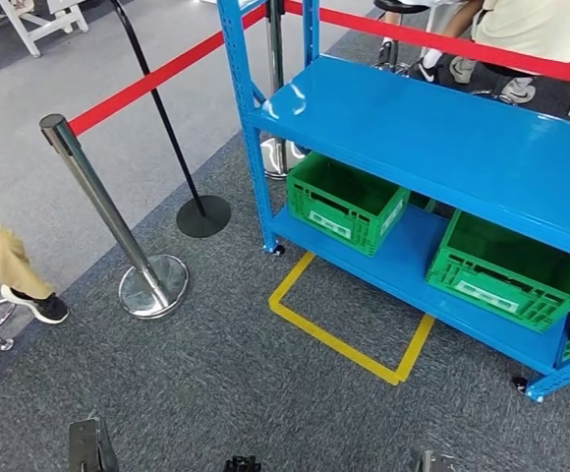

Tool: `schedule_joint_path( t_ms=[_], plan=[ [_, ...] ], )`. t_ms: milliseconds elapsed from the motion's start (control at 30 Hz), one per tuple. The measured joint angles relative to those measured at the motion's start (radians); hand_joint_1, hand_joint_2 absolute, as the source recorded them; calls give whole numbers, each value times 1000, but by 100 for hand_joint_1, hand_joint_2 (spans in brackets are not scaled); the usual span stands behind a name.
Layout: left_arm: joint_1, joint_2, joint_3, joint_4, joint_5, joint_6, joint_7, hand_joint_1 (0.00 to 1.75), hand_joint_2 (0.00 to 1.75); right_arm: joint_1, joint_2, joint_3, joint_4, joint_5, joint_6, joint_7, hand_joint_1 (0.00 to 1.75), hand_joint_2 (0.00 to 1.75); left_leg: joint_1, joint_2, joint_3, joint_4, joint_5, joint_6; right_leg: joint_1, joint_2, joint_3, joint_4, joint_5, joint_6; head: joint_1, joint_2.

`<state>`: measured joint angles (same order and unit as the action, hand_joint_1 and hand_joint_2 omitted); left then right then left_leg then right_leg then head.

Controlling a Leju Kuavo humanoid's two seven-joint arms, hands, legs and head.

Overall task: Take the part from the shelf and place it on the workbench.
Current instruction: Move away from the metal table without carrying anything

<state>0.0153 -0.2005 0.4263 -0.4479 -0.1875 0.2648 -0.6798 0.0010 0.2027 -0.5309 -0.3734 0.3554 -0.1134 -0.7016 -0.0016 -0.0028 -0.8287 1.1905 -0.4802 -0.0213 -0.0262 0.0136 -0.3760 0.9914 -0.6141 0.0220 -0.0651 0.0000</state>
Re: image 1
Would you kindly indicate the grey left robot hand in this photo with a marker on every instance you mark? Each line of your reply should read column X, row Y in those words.
column 108, row 453

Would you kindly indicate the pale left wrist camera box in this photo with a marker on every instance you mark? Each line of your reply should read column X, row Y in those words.
column 82, row 449

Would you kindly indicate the person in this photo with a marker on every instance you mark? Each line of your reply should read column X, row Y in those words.
column 5, row 257
column 535, row 26
column 429, row 65

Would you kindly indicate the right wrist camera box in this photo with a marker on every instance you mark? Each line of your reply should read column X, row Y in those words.
column 420, row 464

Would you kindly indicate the black pole stand round base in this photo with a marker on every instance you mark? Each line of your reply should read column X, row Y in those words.
column 204, row 218

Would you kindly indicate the blue metal shelf rack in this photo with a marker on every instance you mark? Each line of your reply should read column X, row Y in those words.
column 437, row 143

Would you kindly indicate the white wooden frame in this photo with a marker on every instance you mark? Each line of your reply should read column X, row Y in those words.
column 17, row 23

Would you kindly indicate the chrome stanchion post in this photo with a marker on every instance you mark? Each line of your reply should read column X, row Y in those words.
column 155, row 286
column 276, row 78

